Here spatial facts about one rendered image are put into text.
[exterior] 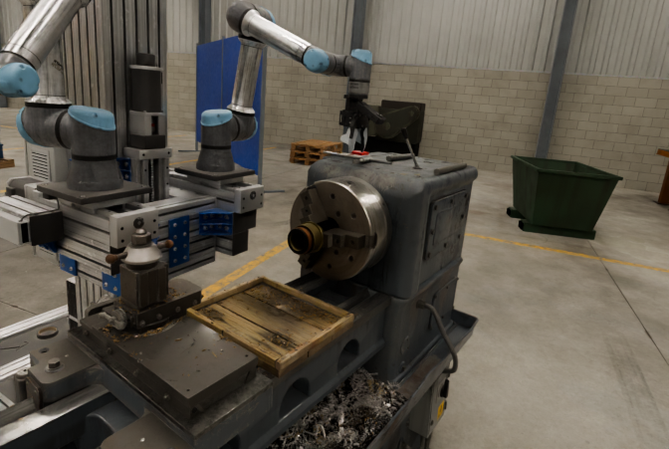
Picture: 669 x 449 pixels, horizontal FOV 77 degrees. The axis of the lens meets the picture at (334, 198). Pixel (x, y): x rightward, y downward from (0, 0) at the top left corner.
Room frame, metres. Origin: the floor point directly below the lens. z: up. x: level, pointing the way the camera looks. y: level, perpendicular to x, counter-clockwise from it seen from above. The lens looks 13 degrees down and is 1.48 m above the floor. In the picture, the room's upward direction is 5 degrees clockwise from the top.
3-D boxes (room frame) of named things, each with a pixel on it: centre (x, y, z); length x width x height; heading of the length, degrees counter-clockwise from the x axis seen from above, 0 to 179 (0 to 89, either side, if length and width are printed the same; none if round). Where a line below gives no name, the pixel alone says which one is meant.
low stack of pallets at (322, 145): (9.57, 0.48, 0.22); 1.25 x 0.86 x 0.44; 163
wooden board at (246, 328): (1.04, 0.15, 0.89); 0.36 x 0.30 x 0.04; 55
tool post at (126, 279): (0.83, 0.39, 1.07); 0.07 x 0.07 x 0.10; 55
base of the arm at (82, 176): (1.24, 0.72, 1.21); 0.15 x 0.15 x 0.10
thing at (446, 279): (1.62, -0.23, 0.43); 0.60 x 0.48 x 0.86; 145
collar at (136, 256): (0.83, 0.39, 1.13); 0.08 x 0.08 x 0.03
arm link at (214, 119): (1.68, 0.48, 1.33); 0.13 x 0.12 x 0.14; 156
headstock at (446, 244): (1.62, -0.23, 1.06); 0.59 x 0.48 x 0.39; 145
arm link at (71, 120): (1.24, 0.73, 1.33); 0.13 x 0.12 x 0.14; 83
